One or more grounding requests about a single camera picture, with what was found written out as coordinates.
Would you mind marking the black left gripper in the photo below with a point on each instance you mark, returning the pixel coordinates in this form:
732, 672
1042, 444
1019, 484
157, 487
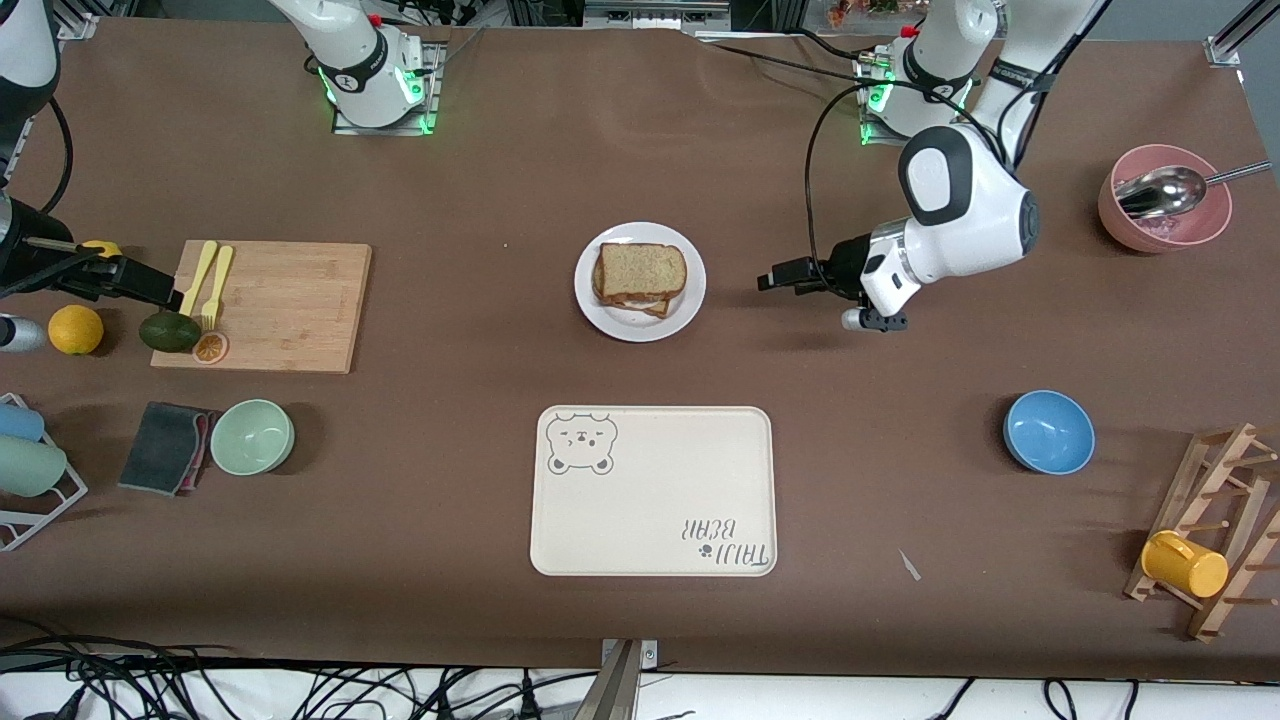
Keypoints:
848, 263

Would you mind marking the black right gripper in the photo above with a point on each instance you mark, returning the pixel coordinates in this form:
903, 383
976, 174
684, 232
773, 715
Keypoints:
42, 264

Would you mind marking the plain brown bread slice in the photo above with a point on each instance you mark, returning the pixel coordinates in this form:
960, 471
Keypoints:
640, 268

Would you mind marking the white round plate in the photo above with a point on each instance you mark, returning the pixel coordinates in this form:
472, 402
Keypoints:
640, 325

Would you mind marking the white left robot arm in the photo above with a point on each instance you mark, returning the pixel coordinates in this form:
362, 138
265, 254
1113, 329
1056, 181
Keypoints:
960, 220

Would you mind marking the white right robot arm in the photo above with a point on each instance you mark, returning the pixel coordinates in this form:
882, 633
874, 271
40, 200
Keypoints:
350, 50

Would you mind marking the yellow lemon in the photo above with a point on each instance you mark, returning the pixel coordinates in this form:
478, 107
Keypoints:
100, 247
76, 330

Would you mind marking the dark green avocado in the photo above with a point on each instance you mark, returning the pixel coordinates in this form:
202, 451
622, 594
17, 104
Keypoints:
170, 334

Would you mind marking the yellow plastic knife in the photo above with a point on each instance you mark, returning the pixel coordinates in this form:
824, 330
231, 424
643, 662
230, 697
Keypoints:
196, 280

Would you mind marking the yellow plastic fork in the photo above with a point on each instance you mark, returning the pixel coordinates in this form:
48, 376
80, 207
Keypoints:
215, 290

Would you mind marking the orange slice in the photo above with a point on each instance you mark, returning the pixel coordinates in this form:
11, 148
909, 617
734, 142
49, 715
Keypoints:
210, 348

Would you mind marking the wooden cutting board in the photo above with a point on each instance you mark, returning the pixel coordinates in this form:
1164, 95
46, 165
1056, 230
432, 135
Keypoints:
290, 310

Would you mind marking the grey folded cloth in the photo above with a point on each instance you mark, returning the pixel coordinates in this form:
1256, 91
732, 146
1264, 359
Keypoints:
160, 448

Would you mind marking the light blue cup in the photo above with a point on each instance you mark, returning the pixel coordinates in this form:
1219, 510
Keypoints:
18, 422

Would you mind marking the pale green bowl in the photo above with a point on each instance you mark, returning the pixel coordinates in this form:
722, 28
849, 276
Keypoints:
252, 437

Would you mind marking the cream bear print tray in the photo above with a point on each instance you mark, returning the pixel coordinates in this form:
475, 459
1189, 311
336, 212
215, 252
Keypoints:
650, 500

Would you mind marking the blue bowl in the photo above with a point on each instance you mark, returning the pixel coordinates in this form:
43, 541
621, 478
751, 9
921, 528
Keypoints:
1048, 432

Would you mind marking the grey tape scrap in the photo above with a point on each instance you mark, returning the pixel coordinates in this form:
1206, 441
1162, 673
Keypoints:
909, 565

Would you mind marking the pink bowl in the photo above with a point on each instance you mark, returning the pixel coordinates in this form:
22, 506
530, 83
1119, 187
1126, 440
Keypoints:
1112, 215

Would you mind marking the metal ladle spoon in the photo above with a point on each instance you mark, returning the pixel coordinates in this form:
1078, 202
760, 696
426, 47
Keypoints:
1160, 190

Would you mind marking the clear ice cubes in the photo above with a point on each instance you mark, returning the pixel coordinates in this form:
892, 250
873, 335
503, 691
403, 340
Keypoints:
1170, 226

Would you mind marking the wooden peg mug rack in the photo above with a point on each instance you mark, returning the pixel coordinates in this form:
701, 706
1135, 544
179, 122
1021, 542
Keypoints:
1215, 470

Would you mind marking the yellow mug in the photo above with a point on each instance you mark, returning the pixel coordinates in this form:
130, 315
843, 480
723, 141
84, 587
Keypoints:
1185, 565

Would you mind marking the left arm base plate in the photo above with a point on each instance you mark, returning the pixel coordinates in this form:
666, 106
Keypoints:
875, 140

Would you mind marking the aluminium frame profile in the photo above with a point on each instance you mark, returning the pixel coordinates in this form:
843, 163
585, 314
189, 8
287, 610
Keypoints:
1240, 30
78, 22

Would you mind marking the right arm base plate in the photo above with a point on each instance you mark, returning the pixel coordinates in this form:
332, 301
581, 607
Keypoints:
425, 120

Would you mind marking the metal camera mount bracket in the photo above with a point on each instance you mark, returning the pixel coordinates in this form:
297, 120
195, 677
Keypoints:
648, 655

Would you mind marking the aluminium camera mount beam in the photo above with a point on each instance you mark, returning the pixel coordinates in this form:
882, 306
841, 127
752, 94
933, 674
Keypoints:
615, 690

